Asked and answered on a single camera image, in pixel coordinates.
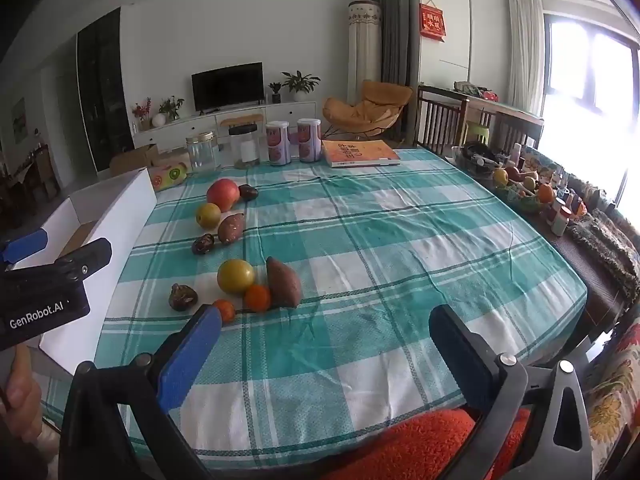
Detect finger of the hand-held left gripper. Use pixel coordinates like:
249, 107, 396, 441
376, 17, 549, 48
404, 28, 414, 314
0, 229, 49, 264
56, 238, 113, 286

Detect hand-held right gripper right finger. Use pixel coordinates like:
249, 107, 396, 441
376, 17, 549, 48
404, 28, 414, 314
429, 304, 596, 480

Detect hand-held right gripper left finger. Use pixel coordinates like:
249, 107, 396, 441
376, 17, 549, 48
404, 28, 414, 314
59, 304, 223, 480

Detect white cardboard box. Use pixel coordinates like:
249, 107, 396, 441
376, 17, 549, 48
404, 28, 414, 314
10, 167, 158, 377

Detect large yellow round fruit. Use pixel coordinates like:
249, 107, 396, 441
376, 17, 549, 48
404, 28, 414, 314
217, 258, 255, 295

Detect large sweet potato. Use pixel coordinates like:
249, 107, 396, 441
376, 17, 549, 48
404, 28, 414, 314
265, 256, 303, 309

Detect small sweet potato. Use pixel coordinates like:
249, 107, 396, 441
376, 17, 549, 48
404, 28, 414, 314
217, 212, 246, 246

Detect person's left hand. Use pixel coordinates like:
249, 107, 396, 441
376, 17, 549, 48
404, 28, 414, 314
0, 346, 44, 444

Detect wooden dining set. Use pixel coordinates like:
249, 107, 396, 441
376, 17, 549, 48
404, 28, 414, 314
0, 142, 61, 221

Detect orange-red fluffy cushion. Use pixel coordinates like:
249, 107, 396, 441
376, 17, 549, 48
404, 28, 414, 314
320, 407, 531, 480

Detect brown cardboard box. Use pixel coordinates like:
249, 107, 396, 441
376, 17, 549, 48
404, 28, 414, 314
110, 144, 160, 173

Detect fruit print tissue box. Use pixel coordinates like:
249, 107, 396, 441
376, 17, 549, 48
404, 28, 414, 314
148, 162, 190, 192

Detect yellow-green pear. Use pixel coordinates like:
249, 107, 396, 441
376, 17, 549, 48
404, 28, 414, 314
195, 202, 222, 229

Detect green plaid tablecloth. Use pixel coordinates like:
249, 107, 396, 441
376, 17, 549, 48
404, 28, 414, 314
42, 147, 588, 471

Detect red apple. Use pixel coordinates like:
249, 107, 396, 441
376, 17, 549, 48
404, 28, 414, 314
206, 178, 241, 212

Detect glass jar with gold lid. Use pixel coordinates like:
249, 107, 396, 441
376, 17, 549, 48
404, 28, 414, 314
186, 131, 221, 174

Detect red flowers in vase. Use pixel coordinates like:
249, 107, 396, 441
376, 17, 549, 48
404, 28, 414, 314
132, 98, 152, 132

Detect floral sofa cover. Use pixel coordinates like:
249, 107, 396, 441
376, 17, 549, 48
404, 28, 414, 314
582, 320, 640, 480

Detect dark glass display cabinet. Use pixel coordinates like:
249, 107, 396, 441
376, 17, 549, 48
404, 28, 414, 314
76, 8, 135, 171

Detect leafy green potted plant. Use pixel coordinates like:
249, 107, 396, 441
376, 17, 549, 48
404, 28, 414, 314
159, 95, 185, 122

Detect woven fruit basket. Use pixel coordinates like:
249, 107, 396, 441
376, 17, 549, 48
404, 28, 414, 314
492, 167, 556, 213

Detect row of small bottles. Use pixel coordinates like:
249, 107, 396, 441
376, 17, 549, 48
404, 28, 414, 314
510, 142, 601, 238

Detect patterned woven runner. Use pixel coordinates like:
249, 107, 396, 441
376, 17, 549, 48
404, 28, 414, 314
537, 147, 640, 311

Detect clear jar with black lid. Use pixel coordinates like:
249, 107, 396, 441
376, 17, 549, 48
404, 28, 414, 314
228, 123, 261, 169

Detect black basket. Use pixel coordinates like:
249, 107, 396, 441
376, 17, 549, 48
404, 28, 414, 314
460, 141, 506, 178

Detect pink labelled can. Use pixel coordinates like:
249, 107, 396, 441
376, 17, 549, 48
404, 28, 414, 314
297, 118, 322, 163
265, 121, 291, 167

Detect black television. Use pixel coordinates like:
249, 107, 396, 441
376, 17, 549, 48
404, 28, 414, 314
191, 62, 264, 112

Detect green plastic stool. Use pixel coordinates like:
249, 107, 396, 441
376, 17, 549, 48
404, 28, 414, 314
462, 120, 491, 146

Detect orange book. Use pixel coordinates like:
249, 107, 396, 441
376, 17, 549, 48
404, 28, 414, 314
321, 139, 402, 168

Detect dark wooden chair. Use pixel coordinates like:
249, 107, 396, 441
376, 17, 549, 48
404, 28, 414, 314
492, 110, 545, 151
415, 85, 468, 156

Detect white television cabinet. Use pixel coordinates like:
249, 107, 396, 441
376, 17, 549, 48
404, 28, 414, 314
132, 101, 317, 148

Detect orange lounge chair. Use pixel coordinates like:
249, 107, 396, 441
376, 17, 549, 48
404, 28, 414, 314
322, 80, 414, 140

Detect large green potted plant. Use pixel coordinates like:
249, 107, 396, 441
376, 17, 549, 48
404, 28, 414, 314
281, 70, 321, 102

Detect white curtain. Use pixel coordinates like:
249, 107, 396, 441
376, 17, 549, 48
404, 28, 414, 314
507, 0, 546, 118

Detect covered standing air conditioner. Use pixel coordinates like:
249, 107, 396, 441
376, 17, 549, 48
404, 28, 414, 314
348, 0, 383, 106

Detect grey curtain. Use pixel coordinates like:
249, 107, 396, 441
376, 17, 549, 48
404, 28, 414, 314
368, 0, 421, 143

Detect framed wall picture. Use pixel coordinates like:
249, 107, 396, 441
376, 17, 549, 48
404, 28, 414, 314
11, 97, 28, 143

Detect red wall hanging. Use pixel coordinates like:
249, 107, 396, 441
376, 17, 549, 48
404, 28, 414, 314
419, 2, 447, 41

